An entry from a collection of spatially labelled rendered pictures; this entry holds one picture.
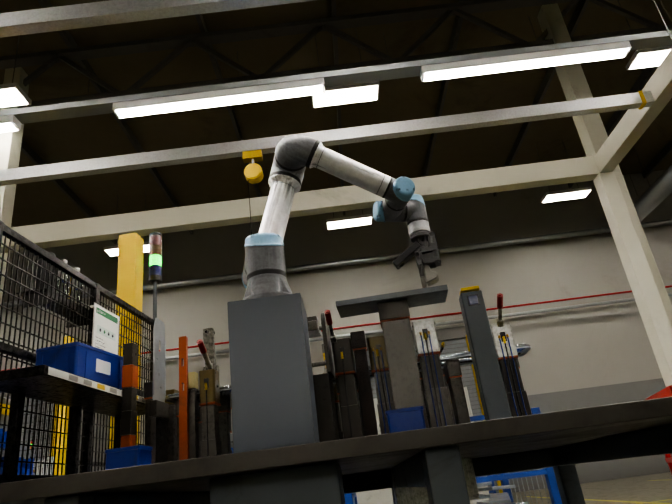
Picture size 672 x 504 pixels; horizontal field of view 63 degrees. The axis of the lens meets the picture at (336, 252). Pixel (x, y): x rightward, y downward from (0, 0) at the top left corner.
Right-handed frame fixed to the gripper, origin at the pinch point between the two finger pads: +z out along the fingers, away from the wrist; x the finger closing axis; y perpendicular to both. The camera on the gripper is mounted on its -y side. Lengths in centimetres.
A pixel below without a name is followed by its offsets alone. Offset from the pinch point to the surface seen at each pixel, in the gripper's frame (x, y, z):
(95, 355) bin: -15, -116, 6
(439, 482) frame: -49, -2, 60
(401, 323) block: -6.2, -9.0, 11.9
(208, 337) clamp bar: 4, -82, 1
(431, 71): 140, 27, -204
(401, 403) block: -6.7, -13.1, 36.9
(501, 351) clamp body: 14.1, 21.0, 22.2
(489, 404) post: -3.1, 12.8, 40.6
